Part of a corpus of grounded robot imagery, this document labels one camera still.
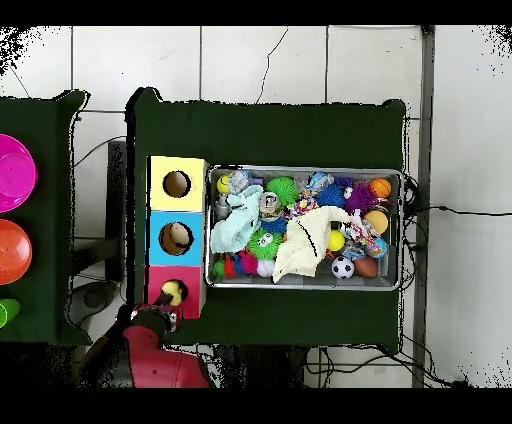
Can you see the small colourful crumpled paper ball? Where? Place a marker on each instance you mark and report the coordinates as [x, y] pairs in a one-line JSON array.
[[302, 206]]

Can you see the pink plastic bowl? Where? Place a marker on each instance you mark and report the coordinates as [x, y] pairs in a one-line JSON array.
[[16, 176]]

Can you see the blue spiky ball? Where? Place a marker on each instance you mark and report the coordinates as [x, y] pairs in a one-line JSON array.
[[331, 196]]

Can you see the orange plastic bowl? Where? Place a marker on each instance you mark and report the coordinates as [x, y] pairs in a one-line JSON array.
[[14, 252]]

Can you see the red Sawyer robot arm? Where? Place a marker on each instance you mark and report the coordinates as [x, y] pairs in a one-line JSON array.
[[160, 368]]

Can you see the mint waffle cloth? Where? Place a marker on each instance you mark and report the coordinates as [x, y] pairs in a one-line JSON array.
[[236, 228]]

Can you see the silver drink can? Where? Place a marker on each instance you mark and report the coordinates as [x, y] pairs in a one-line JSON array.
[[270, 202]]

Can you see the green spiky ball with eyes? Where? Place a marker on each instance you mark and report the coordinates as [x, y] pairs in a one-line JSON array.
[[258, 250]]

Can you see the purple spiky ball with eyes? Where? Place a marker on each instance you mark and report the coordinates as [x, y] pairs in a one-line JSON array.
[[362, 198]]

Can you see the green plastic cup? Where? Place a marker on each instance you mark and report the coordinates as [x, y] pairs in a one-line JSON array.
[[8, 312]]

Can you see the grey metal rail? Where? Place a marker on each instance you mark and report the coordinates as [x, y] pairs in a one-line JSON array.
[[426, 120]]

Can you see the multicolour spiky caterpillar toy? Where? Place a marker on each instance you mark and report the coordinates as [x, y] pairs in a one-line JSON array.
[[248, 262]]

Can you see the plain green spiky ball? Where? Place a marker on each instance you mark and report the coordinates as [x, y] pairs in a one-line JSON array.
[[282, 191]]

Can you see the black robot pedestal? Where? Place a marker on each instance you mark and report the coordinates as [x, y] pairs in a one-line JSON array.
[[272, 368]]

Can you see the cream waffle cloth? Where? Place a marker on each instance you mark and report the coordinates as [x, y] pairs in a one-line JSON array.
[[304, 244]]

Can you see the wooden box with three holes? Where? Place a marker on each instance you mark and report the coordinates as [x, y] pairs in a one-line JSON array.
[[158, 200]]

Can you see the black stand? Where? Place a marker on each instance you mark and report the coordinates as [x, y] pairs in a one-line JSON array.
[[116, 180]]

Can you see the crushed bottle with blue label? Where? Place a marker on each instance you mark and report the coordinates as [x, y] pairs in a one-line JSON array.
[[320, 180]]

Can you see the yellow plush duck toy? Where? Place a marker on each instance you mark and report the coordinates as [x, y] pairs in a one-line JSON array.
[[172, 290]]

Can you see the dark green table cloth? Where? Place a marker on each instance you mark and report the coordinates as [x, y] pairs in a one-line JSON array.
[[48, 120], [260, 132]]

